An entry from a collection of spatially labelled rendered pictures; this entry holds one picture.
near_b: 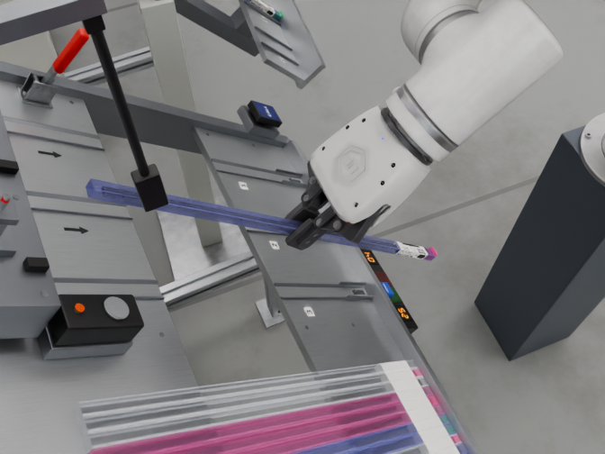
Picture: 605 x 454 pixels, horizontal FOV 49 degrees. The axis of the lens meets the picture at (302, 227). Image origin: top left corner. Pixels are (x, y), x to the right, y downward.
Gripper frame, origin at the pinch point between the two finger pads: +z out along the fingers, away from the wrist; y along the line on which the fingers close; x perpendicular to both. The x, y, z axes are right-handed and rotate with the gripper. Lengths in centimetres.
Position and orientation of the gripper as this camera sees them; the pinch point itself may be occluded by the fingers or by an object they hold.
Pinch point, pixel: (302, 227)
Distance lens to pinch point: 73.5
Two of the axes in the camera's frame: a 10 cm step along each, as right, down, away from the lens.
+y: 3.8, 7.5, -5.4
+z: -7.1, 6.1, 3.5
